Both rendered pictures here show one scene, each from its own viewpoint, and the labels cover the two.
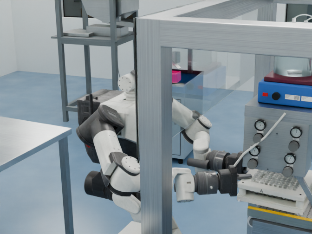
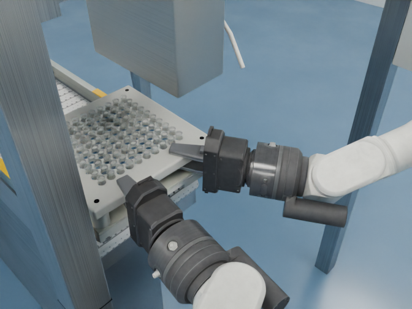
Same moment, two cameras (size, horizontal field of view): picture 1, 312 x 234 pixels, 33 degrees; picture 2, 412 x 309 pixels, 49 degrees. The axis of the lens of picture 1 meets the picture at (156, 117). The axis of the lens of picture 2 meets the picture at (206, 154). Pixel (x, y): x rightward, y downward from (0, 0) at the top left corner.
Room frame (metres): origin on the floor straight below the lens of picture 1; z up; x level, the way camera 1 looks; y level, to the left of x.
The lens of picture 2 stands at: (2.33, -0.14, 1.54)
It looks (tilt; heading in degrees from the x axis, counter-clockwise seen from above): 41 degrees down; 197
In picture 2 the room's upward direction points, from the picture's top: straight up
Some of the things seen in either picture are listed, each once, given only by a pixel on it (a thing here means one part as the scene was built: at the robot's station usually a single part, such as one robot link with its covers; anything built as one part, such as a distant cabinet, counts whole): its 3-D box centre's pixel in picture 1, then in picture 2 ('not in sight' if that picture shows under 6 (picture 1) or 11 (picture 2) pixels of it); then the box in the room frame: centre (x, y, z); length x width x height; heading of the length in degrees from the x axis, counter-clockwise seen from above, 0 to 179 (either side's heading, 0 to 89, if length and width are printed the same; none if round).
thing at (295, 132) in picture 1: (295, 132); not in sight; (1.61, -0.46, 1.31); 0.04 x 0.01 x 0.04; 63
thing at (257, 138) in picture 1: (257, 137); not in sight; (1.66, -0.35, 1.27); 0.03 x 0.03 x 0.04; 63
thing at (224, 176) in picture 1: (220, 181); (242, 165); (1.80, -0.24, 1.04); 0.12 x 0.10 x 0.13; 95
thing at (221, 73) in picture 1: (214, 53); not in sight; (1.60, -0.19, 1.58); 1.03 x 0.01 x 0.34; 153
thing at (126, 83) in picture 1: (131, 83); not in sight; (2.08, 0.10, 1.36); 0.10 x 0.07 x 0.09; 154
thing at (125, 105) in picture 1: (120, 127); not in sight; (2.12, 0.16, 1.16); 0.34 x 0.30 x 0.36; 154
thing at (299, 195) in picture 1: (278, 179); (114, 141); (1.81, -0.47, 1.05); 0.25 x 0.24 x 0.02; 152
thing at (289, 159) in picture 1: (289, 158); not in sight; (1.62, -0.45, 1.21); 0.04 x 0.01 x 0.04; 63
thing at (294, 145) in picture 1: (293, 145); not in sight; (1.61, -0.46, 1.27); 0.03 x 0.03 x 0.04; 63
